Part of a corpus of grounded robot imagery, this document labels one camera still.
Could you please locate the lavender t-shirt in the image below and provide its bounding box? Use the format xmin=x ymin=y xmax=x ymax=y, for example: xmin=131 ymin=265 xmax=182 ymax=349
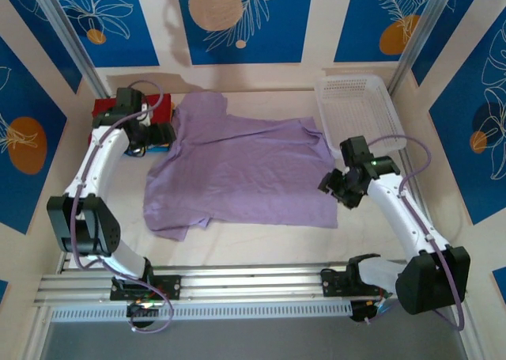
xmin=142 ymin=91 xmax=339 ymax=242

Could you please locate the red folded t-shirt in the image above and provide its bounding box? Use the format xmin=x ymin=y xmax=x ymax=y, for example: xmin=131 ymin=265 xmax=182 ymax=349
xmin=93 ymin=93 xmax=174 ymax=128

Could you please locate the white perforated plastic basket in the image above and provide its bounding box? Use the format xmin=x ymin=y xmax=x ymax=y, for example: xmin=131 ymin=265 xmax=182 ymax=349
xmin=315 ymin=74 xmax=408 ymax=160

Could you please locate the black electronics module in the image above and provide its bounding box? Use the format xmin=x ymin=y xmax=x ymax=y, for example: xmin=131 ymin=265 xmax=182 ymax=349
xmin=126 ymin=300 xmax=167 ymax=325
xmin=349 ymin=298 xmax=392 ymax=324

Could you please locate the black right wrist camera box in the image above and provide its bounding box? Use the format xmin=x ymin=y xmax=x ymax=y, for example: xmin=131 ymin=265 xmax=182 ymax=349
xmin=340 ymin=136 xmax=375 ymax=167

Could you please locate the aluminium side rail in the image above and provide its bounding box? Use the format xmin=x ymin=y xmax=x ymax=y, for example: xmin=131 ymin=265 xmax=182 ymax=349
xmin=398 ymin=150 xmax=434 ymax=234
xmin=57 ymin=252 xmax=80 ymax=275

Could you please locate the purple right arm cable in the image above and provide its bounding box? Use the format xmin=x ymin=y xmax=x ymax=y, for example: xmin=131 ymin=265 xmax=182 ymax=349
xmin=365 ymin=135 xmax=466 ymax=332

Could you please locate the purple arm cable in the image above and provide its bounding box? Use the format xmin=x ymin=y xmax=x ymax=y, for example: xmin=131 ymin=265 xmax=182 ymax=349
xmin=365 ymin=135 xmax=466 ymax=332
xmin=70 ymin=79 xmax=175 ymax=334

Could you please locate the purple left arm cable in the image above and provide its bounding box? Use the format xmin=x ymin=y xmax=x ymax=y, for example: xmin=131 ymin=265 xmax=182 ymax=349
xmin=70 ymin=79 xmax=175 ymax=334

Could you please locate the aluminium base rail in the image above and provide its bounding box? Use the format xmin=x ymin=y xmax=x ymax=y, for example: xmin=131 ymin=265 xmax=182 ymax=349
xmin=33 ymin=260 xmax=467 ymax=309

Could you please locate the aluminium frame post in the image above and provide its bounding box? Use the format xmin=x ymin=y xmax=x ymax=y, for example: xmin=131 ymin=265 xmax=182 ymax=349
xmin=27 ymin=0 xmax=110 ymax=98
xmin=387 ymin=0 xmax=462 ymax=96

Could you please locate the grey slotted cable duct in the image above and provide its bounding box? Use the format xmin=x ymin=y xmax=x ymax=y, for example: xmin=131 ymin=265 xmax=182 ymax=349
xmin=49 ymin=302 xmax=353 ymax=324

